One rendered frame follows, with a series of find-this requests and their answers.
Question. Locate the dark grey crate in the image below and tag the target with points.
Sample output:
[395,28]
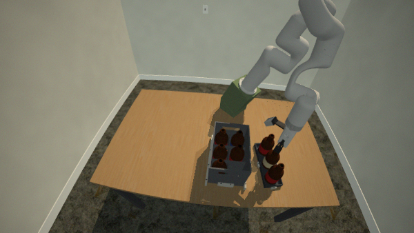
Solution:
[240,170]

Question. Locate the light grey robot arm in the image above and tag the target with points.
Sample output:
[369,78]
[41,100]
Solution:
[318,17]

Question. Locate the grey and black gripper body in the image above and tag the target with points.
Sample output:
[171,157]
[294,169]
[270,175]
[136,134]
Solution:
[287,135]

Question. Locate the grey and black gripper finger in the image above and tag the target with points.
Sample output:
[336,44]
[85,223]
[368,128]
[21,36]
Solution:
[281,144]

